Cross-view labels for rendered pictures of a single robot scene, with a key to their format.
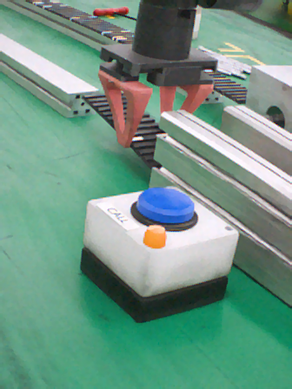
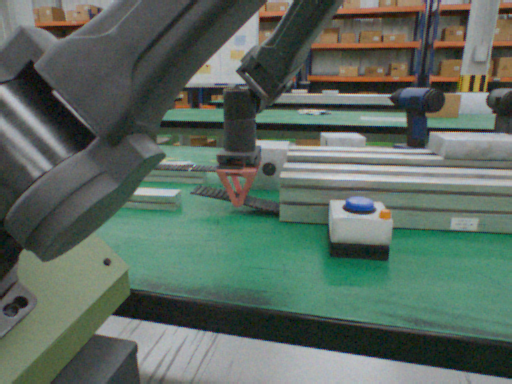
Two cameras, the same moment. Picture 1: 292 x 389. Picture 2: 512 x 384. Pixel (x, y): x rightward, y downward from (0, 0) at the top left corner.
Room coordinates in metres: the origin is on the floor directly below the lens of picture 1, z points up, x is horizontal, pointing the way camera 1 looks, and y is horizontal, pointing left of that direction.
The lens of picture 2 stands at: (0.26, 0.43, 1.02)
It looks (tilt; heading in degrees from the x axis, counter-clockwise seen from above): 17 degrees down; 318
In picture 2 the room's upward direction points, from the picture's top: straight up
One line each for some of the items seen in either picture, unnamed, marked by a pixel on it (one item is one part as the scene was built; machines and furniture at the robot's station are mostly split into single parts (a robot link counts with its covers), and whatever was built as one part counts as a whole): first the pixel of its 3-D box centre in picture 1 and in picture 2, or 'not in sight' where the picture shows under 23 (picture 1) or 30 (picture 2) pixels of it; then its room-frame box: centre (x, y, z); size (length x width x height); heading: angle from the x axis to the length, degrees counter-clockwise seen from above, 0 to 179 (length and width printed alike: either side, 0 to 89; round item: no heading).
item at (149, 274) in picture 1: (167, 248); (356, 225); (0.53, -0.02, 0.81); 0.10 x 0.08 x 0.06; 129
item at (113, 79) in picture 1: (142, 100); (238, 179); (0.75, 0.02, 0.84); 0.07 x 0.07 x 0.09; 39
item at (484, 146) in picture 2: not in sight; (474, 151); (0.51, -0.44, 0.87); 0.16 x 0.11 x 0.07; 39
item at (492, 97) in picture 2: not in sight; (496, 129); (0.55, -0.72, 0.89); 0.20 x 0.08 x 0.22; 123
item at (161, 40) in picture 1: (162, 35); (240, 139); (0.76, 0.01, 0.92); 0.10 x 0.07 x 0.07; 129
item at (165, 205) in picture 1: (164, 210); (359, 206); (0.52, -0.01, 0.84); 0.04 x 0.04 x 0.02
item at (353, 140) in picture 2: not in sight; (342, 153); (0.82, -0.40, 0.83); 0.11 x 0.10 x 0.10; 138
